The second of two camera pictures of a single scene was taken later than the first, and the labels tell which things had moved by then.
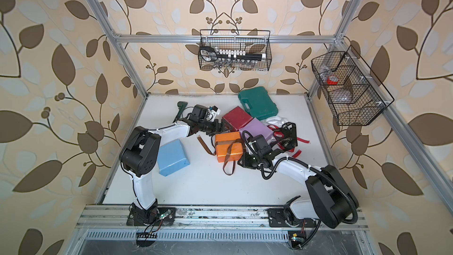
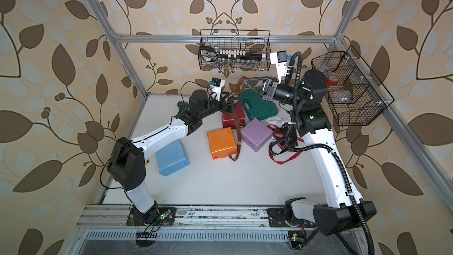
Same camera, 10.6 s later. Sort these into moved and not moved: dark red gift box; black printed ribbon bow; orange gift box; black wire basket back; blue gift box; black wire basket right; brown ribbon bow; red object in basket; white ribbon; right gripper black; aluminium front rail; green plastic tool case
Moved: dark red gift box; brown ribbon bow; right gripper black; orange gift box
Not moved: black printed ribbon bow; black wire basket right; white ribbon; green plastic tool case; red object in basket; aluminium front rail; blue gift box; black wire basket back
